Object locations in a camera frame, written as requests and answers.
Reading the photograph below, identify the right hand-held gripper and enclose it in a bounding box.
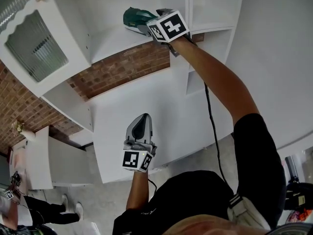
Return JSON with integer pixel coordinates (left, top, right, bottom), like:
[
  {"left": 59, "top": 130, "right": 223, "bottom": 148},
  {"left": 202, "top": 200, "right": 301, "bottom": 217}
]
[{"left": 136, "top": 8, "right": 199, "bottom": 58}]

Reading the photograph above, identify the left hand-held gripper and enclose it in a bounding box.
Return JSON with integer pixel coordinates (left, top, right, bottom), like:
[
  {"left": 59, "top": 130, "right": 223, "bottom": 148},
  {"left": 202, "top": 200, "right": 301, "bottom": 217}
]
[{"left": 122, "top": 113, "right": 158, "bottom": 173}]

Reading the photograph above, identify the green pack of tissues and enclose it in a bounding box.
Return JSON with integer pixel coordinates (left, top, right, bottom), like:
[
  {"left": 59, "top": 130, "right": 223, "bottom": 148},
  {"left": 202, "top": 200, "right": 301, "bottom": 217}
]
[{"left": 123, "top": 6, "right": 158, "bottom": 37}]

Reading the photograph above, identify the white shelf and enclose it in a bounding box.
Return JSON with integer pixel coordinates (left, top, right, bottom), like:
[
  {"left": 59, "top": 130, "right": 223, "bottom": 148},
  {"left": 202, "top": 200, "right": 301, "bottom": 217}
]
[{"left": 42, "top": 0, "right": 245, "bottom": 133}]

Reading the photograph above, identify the person's left forearm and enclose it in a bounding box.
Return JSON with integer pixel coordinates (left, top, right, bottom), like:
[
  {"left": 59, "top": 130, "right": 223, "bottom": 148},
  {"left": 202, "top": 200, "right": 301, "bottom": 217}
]
[{"left": 125, "top": 170, "right": 150, "bottom": 211}]

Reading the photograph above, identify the person's right forearm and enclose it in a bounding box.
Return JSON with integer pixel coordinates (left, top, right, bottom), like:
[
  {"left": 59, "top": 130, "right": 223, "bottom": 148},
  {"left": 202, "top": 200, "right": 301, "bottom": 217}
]
[{"left": 171, "top": 36, "right": 260, "bottom": 127}]

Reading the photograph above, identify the white cabinet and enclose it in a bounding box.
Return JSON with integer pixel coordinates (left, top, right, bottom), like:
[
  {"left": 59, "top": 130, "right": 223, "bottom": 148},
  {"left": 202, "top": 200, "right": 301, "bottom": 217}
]
[{"left": 90, "top": 57, "right": 236, "bottom": 184}]

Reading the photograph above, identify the person's black shirt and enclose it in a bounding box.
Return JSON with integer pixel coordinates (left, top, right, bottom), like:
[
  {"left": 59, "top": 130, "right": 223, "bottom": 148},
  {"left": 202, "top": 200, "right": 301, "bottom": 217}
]
[{"left": 112, "top": 113, "right": 287, "bottom": 235}]

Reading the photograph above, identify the white side table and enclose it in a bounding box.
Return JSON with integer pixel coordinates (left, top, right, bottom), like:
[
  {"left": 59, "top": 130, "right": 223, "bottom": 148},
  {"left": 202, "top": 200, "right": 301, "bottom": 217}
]
[{"left": 9, "top": 126, "right": 54, "bottom": 191}]

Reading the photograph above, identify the white cabinet door ribbed glass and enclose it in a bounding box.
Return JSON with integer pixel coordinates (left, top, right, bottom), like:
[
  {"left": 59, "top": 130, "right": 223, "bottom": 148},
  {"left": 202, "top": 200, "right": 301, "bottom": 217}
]
[{"left": 0, "top": 0, "right": 93, "bottom": 98}]

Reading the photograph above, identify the white vase with dried flowers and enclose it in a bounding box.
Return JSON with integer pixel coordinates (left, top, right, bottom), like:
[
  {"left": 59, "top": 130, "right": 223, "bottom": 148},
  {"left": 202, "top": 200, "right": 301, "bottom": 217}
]
[{"left": 12, "top": 119, "right": 37, "bottom": 141}]

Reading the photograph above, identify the white waist pouch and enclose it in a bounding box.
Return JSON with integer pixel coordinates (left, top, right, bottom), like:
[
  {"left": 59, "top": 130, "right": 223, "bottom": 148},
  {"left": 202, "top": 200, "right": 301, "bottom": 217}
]
[{"left": 226, "top": 193, "right": 271, "bottom": 231}]

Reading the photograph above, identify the black bag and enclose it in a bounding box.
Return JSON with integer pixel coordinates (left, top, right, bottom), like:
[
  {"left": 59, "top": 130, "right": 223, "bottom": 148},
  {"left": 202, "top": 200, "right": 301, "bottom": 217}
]
[{"left": 285, "top": 181, "right": 313, "bottom": 212}]

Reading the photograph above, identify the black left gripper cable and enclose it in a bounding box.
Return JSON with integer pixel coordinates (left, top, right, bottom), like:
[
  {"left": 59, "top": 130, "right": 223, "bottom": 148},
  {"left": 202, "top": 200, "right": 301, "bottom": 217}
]
[{"left": 147, "top": 178, "right": 157, "bottom": 193}]

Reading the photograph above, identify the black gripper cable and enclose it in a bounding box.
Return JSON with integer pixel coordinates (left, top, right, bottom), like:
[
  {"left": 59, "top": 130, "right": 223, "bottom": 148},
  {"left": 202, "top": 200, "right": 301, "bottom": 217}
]
[
  {"left": 203, "top": 81, "right": 232, "bottom": 187},
  {"left": 147, "top": 178, "right": 157, "bottom": 193}
]

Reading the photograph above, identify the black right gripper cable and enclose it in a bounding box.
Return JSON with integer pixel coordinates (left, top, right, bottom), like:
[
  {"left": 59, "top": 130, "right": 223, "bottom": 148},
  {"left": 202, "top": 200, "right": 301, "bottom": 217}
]
[{"left": 203, "top": 81, "right": 232, "bottom": 187}]

